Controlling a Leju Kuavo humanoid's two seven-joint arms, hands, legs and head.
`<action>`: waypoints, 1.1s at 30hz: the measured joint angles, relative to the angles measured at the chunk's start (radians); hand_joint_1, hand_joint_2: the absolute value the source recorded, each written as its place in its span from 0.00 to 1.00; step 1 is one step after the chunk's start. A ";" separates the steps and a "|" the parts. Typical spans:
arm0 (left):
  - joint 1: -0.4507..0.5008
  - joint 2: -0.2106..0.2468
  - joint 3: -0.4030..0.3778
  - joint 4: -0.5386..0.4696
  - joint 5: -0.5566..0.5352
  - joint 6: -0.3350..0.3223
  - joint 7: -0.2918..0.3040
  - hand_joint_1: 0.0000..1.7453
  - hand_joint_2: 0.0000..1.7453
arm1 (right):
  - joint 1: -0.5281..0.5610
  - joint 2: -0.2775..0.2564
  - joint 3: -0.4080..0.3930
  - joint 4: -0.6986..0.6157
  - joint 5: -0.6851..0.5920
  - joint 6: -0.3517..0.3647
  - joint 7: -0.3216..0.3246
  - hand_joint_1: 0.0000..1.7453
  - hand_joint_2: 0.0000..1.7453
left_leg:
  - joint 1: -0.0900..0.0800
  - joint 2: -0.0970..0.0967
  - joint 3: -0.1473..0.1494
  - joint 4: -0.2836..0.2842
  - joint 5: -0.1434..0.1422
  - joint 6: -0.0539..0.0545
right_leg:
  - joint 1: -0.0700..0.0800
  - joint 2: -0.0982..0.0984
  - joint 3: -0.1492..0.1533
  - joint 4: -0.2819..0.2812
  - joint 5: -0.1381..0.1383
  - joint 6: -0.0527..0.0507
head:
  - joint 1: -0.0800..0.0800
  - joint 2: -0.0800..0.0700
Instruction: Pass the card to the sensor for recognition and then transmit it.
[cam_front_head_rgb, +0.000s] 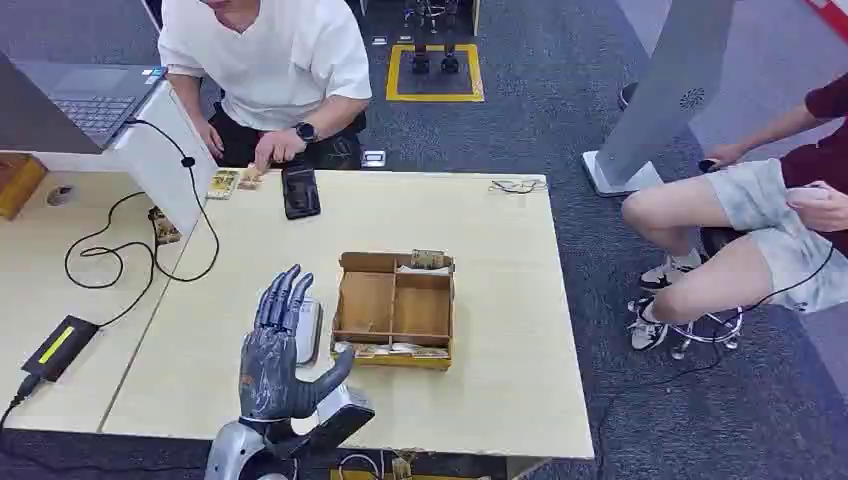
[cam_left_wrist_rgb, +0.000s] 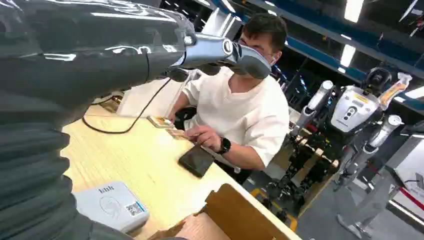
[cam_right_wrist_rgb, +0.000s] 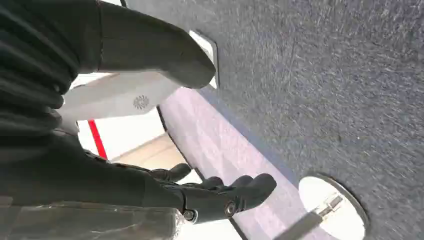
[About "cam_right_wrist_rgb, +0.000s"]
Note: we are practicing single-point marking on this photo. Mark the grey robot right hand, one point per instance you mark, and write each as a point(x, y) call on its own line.
point(99, 179)

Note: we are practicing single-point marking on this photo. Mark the red floor strip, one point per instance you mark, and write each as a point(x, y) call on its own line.
point(97, 139)

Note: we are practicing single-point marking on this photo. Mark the grey kiosk stand white base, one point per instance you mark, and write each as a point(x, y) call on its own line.
point(109, 96)

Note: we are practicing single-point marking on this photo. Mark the robot right arm ribbed sleeve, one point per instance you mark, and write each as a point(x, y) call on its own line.
point(30, 66)

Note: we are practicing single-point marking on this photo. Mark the round white floor disc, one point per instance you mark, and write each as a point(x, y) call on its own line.
point(334, 212)

